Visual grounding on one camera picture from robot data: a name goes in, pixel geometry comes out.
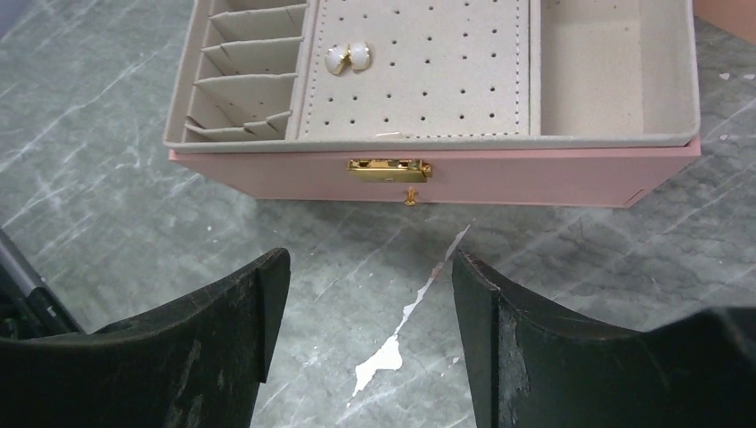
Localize pink jewelry box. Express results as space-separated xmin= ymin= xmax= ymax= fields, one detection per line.
xmin=164 ymin=0 xmax=701 ymax=207

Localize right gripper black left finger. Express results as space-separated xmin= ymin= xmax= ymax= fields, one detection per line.
xmin=1 ymin=248 xmax=291 ymax=427

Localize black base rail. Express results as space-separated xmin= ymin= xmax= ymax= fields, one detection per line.
xmin=1 ymin=230 xmax=83 ymax=337

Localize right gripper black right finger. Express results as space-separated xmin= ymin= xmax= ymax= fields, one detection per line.
xmin=452 ymin=251 xmax=755 ymax=427

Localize orange desk file organizer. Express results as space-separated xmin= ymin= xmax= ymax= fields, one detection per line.
xmin=693 ymin=0 xmax=755 ymax=45

